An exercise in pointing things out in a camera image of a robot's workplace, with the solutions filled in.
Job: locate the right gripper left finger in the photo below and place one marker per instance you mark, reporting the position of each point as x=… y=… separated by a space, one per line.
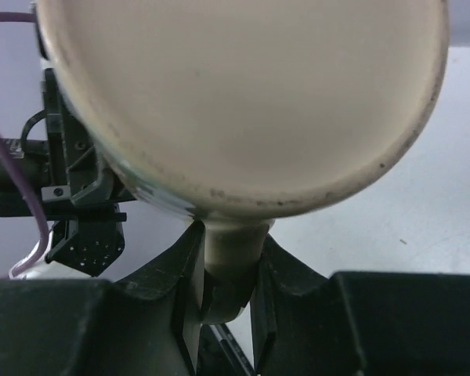
x=145 y=324

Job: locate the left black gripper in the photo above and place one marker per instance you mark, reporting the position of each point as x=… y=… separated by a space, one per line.
x=74 y=176

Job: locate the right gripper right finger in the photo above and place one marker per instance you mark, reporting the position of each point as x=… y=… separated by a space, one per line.
x=357 y=323

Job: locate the cream floral mug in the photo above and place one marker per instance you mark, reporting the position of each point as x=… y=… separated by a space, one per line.
x=237 y=113

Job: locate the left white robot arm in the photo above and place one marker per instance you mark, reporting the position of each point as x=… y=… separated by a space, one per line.
x=88 y=242

